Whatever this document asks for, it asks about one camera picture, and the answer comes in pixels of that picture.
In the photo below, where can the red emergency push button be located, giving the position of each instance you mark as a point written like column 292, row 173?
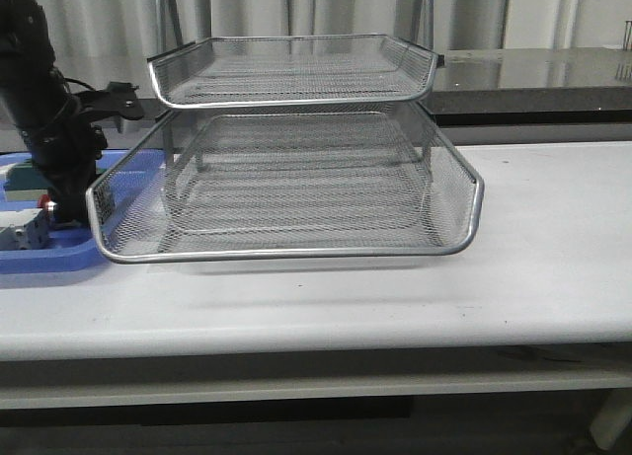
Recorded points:
column 49, row 206

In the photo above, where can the blue plastic tray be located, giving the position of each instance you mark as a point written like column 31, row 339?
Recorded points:
column 72, row 247

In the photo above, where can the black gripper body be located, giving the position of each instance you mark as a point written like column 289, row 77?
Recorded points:
column 65, row 142

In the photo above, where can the silver rack frame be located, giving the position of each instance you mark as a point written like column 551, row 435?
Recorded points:
column 170, row 16

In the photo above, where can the dark stone counter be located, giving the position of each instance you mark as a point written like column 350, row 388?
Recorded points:
column 588, row 85

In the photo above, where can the silver mesh tray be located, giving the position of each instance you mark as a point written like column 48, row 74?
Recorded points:
column 246, row 72
column 221, row 195
column 141, row 231

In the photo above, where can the green knife switch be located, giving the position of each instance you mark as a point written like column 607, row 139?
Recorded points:
column 23, row 182

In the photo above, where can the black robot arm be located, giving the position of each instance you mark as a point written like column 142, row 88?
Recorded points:
column 27, row 60

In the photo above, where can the white table leg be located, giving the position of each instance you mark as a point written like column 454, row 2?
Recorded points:
column 611, row 419

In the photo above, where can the white circuit breaker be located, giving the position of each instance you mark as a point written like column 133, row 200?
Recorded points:
column 25, row 229

